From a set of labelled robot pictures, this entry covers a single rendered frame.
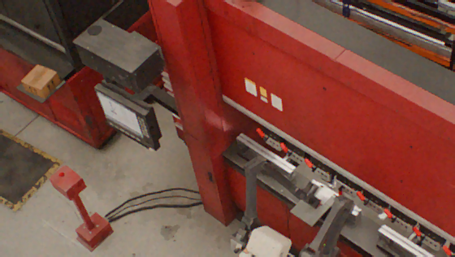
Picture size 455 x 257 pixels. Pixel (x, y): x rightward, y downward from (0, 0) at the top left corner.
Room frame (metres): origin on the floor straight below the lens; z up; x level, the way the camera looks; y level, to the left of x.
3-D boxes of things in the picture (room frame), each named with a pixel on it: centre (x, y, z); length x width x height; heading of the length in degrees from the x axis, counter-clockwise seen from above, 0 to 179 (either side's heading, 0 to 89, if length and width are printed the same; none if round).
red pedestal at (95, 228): (3.20, 1.42, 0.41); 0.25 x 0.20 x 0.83; 132
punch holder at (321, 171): (2.65, -0.39, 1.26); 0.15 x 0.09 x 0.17; 42
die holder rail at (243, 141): (3.04, -0.04, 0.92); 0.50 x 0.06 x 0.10; 42
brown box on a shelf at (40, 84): (3.99, 1.60, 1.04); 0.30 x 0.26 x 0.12; 47
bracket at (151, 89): (3.41, 0.67, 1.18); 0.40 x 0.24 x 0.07; 42
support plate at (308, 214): (2.54, -0.30, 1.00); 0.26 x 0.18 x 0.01; 132
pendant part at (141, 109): (3.16, 0.80, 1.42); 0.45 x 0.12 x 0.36; 47
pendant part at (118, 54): (3.25, 0.78, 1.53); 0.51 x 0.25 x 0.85; 47
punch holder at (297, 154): (2.80, -0.25, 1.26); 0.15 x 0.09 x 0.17; 42
